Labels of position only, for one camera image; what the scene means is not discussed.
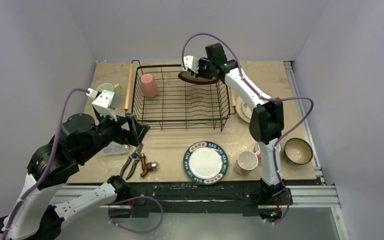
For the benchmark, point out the white enamel mug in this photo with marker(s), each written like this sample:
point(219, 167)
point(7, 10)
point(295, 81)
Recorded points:
point(257, 149)

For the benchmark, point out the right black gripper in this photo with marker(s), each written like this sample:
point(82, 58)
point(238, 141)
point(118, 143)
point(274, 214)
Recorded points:
point(199, 69)

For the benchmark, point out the light pink mug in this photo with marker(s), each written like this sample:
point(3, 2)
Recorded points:
point(246, 162)

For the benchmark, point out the black wire dish rack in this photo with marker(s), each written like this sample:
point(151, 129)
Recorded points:
point(178, 104)

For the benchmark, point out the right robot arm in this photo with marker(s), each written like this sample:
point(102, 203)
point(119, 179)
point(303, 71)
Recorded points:
point(267, 115)

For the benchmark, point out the brown handled tool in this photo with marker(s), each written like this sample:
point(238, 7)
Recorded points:
point(147, 166)

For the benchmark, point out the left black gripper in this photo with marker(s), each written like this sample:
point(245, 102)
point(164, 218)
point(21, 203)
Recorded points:
point(137, 131)

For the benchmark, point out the black base frame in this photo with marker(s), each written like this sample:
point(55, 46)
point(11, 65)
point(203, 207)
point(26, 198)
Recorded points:
point(225, 197)

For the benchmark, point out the cream floral small plate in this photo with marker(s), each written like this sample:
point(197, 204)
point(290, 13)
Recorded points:
point(246, 111)

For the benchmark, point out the red rimmed plate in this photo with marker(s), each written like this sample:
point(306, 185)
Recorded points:
point(188, 77)

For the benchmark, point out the green mug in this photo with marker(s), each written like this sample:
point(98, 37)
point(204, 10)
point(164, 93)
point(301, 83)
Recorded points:
point(117, 88)

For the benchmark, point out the black pliers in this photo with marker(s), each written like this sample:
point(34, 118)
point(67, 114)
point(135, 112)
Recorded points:
point(132, 161)

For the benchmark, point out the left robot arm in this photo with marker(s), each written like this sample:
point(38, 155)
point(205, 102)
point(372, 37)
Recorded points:
point(76, 141)

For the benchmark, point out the clear plastic screw box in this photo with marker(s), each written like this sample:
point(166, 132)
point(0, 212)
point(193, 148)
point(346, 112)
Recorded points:
point(114, 149)

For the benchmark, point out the pink rimmed large plate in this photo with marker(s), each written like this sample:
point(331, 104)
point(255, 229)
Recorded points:
point(239, 102)

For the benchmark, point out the dark ceramic bowl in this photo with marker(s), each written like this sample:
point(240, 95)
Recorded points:
point(298, 151)

